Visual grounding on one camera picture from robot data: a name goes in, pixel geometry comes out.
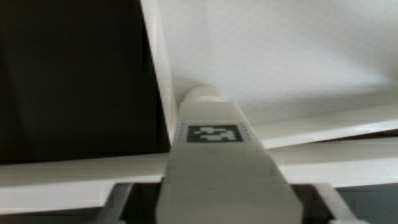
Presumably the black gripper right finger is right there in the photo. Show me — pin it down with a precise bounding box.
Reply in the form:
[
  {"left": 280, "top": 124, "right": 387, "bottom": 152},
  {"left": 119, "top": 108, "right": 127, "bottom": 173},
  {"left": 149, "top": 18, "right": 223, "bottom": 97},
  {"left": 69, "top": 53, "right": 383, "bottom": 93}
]
[{"left": 291, "top": 184, "right": 355, "bottom": 224}]

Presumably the white desk leg block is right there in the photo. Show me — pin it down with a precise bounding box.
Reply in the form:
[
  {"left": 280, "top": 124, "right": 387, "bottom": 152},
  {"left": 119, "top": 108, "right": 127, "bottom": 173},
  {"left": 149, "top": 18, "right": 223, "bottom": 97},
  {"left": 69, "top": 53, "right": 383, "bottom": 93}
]
[{"left": 156, "top": 86, "right": 303, "bottom": 224}]

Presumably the white desk top tray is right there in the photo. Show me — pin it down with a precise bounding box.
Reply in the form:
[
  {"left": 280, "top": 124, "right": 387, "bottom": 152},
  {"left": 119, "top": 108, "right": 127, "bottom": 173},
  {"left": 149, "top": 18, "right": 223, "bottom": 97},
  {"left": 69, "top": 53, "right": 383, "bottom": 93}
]
[{"left": 138, "top": 0, "right": 398, "bottom": 148}]

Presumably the white front fence rail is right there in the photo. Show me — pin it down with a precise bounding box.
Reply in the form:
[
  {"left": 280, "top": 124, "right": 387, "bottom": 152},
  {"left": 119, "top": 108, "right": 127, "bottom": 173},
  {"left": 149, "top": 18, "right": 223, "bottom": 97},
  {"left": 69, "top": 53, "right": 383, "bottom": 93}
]
[{"left": 0, "top": 138, "right": 398, "bottom": 215}]

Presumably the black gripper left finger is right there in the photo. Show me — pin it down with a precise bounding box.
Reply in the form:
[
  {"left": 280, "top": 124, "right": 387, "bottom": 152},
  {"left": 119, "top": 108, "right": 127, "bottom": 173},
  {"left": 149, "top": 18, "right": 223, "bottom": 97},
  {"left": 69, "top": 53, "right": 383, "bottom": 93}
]
[{"left": 103, "top": 183, "right": 159, "bottom": 224}]

